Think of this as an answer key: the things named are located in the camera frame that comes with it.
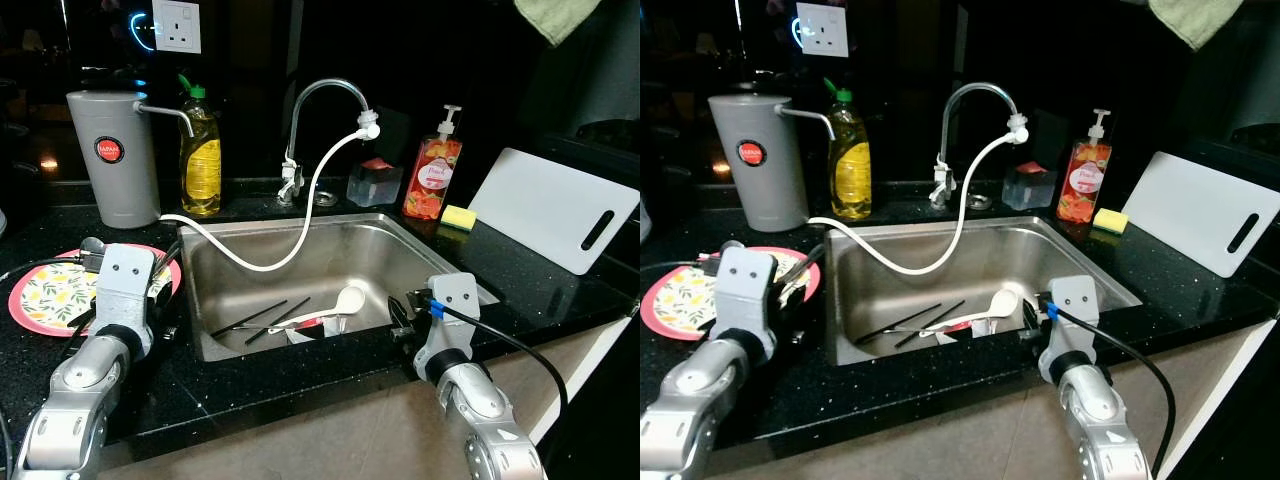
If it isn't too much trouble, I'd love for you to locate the stainless steel sink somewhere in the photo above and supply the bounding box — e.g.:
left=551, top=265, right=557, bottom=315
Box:
left=825, top=215, right=1143, bottom=366
left=178, top=212, right=501, bottom=363

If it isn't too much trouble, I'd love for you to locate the grey water filter canister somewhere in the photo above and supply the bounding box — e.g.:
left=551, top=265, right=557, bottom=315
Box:
left=707, top=92, right=836, bottom=233
left=66, top=90, right=196, bottom=229

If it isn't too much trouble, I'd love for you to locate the yellow dish soap bottle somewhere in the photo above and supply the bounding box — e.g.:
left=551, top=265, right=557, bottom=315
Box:
left=825, top=78, right=873, bottom=221
left=178, top=75, right=223, bottom=218

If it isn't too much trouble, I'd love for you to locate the pink rimmed floral plate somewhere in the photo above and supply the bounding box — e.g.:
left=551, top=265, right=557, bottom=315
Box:
left=8, top=245, right=183, bottom=338
left=640, top=246, right=823, bottom=341

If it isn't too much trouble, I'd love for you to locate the clear plastic container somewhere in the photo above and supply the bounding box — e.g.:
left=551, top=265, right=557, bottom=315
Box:
left=346, top=157, right=403, bottom=208
left=1002, top=160, right=1056, bottom=211

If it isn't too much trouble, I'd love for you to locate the red pump soap bottle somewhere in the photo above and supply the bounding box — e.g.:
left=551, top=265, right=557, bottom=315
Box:
left=403, top=105, right=463, bottom=221
left=1057, top=108, right=1113, bottom=223

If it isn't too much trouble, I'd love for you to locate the chrome gooseneck faucet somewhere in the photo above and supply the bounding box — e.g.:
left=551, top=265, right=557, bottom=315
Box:
left=930, top=82, right=1026, bottom=211
left=277, top=78, right=373, bottom=208

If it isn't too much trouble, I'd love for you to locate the white cutting board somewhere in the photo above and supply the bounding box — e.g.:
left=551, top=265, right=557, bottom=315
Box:
left=468, top=148, right=641, bottom=276
left=1122, top=150, right=1280, bottom=279

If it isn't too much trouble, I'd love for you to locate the grey metal pot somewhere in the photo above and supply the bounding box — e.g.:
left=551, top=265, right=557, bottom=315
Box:
left=560, top=0, right=641, bottom=136
left=1180, top=0, right=1280, bottom=141

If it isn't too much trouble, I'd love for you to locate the green cloth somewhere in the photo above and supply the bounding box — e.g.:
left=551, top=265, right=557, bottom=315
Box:
left=515, top=0, right=601, bottom=48
left=1148, top=0, right=1246, bottom=51

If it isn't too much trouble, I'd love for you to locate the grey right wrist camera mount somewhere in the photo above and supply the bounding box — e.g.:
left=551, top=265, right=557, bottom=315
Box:
left=415, top=272, right=479, bottom=356
left=1040, top=275, right=1101, bottom=359

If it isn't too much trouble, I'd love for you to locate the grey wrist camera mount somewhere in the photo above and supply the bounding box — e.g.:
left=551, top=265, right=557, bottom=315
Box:
left=415, top=272, right=479, bottom=356
left=93, top=243, right=159, bottom=336
left=712, top=245, right=779, bottom=341
left=1040, top=275, right=1101, bottom=359

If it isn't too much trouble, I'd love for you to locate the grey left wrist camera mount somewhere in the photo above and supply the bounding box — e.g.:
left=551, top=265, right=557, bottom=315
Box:
left=712, top=245, right=779, bottom=341
left=93, top=243, right=159, bottom=336

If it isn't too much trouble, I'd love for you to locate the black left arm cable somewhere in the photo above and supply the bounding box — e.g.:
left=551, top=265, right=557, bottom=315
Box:
left=640, top=240, right=726, bottom=291
left=0, top=238, right=106, bottom=301

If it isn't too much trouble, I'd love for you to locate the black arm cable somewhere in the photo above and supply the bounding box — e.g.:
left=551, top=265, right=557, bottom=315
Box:
left=640, top=240, right=726, bottom=291
left=0, top=238, right=106, bottom=301
left=430, top=305, right=569, bottom=441
left=1050, top=305, right=1179, bottom=476

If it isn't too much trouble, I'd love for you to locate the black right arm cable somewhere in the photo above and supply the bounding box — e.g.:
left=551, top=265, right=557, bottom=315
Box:
left=1050, top=305, right=1179, bottom=476
left=430, top=305, right=569, bottom=441

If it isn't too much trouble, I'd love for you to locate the white faucet hose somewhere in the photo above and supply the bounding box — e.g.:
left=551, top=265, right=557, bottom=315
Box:
left=808, top=113, right=1031, bottom=276
left=158, top=110, right=383, bottom=273

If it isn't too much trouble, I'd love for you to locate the white wall socket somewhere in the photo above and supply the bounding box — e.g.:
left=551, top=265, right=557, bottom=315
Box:
left=796, top=3, right=849, bottom=58
left=152, top=0, right=201, bottom=54

